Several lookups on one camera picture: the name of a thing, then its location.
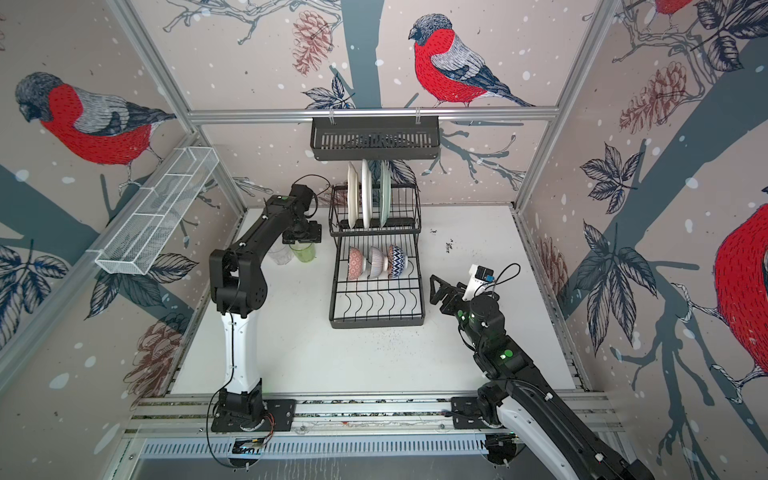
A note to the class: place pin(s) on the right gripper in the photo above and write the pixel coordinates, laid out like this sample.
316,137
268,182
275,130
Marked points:
449,290

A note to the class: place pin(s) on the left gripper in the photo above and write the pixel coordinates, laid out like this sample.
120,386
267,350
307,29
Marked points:
314,236

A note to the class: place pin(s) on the green glass tumbler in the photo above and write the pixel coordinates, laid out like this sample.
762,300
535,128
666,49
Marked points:
305,252

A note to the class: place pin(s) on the clear glass tumbler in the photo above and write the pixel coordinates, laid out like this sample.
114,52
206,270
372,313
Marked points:
280,254

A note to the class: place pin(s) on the blue zigzag patterned bowl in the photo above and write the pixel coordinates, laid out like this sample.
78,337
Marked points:
397,261

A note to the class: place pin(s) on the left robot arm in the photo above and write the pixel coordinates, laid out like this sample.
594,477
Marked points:
239,288

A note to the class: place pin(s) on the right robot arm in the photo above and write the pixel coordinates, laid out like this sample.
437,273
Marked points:
518,398

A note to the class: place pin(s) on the black two-tier dish rack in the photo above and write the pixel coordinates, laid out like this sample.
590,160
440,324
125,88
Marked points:
381,302

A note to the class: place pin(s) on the pink floral bowl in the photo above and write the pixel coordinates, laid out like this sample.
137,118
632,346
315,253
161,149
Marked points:
356,264

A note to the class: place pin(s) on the cream plate left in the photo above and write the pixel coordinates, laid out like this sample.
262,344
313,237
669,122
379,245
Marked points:
352,195

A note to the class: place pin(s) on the white plate middle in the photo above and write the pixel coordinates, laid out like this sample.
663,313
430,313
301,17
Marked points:
366,194

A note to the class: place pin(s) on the green plate right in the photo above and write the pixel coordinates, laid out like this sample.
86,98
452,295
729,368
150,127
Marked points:
385,192

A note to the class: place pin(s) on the aluminium top crossbar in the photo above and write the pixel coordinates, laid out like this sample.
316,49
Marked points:
267,116

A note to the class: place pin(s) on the black hanging wire shelf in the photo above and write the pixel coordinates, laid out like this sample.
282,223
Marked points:
375,138

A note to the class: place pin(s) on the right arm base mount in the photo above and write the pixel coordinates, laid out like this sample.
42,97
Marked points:
471,412

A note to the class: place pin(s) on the white mesh wall basket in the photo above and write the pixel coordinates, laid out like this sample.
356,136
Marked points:
141,238

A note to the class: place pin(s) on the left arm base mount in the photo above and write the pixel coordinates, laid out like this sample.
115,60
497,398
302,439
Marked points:
240,413

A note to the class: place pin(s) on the aluminium front rail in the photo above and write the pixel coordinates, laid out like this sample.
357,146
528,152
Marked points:
185,415

